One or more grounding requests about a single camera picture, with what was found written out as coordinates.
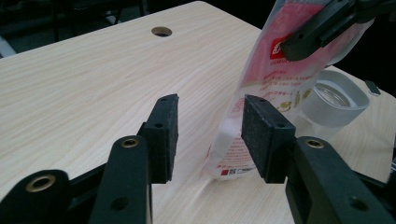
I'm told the clear jar with white lid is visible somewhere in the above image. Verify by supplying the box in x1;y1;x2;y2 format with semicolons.
295;68;372;142

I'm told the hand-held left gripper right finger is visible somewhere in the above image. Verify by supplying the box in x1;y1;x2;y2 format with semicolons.
241;94;396;224

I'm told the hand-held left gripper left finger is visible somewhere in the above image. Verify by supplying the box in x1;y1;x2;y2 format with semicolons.
88;93;180;224

